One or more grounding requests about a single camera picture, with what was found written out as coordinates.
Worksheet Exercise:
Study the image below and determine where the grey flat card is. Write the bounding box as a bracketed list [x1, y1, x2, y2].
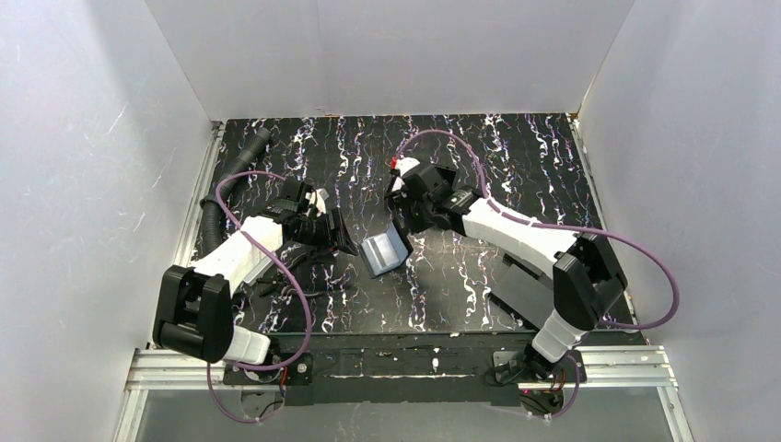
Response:
[243, 255, 275, 285]

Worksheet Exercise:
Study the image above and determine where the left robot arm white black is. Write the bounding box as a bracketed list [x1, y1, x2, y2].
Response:
[153, 179, 357, 366]

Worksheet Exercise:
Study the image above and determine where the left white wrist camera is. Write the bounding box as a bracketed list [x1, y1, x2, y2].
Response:
[309, 188, 329, 217]

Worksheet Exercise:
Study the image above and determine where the black corrugated hose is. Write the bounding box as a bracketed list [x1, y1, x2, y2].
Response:
[199, 127, 274, 258]

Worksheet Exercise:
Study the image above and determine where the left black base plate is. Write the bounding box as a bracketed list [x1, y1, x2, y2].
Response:
[223, 353, 314, 387]

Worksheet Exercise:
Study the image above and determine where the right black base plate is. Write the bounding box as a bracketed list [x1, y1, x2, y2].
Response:
[485, 350, 588, 389]

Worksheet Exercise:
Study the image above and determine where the black plastic tray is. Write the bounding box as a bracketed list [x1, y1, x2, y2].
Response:
[431, 164, 458, 189]

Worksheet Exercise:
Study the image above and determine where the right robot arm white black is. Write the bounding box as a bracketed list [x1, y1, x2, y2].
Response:
[385, 158, 628, 377]

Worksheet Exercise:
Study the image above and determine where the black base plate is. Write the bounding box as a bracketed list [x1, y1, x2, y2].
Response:
[485, 350, 588, 389]
[223, 353, 314, 387]

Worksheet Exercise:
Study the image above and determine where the aluminium frame rail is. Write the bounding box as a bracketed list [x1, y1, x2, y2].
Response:
[115, 332, 693, 441]

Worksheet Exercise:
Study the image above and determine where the black pliers tool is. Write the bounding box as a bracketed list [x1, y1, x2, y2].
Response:
[251, 244, 336, 298]

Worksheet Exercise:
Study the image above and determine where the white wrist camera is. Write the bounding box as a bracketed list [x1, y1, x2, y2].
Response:
[309, 188, 329, 217]
[388, 157, 420, 192]

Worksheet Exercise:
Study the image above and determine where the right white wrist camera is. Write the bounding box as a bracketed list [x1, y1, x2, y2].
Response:
[388, 157, 420, 192]

